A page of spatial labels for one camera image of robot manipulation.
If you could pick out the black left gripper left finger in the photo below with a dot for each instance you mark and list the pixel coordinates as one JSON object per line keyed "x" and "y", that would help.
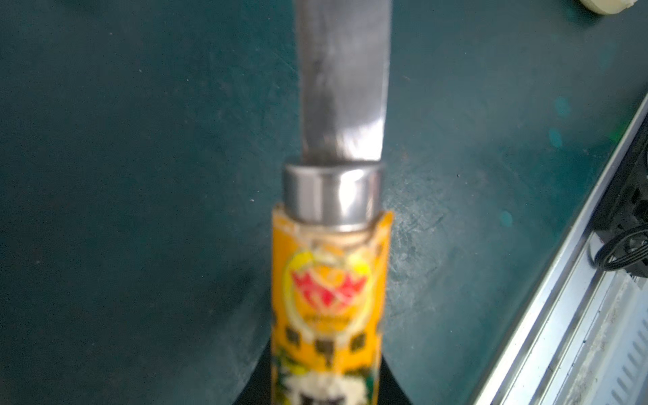
{"x": 258, "y": 390}

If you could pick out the small sickle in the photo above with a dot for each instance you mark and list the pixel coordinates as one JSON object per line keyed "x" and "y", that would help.
{"x": 331, "y": 235}

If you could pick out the white frosted donut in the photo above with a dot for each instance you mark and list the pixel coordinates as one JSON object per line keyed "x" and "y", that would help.
{"x": 608, "y": 7}

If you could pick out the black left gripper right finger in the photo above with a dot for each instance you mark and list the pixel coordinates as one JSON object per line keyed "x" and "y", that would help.
{"x": 390, "y": 392}

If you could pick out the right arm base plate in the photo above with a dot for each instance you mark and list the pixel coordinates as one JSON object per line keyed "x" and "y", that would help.
{"x": 621, "y": 217}

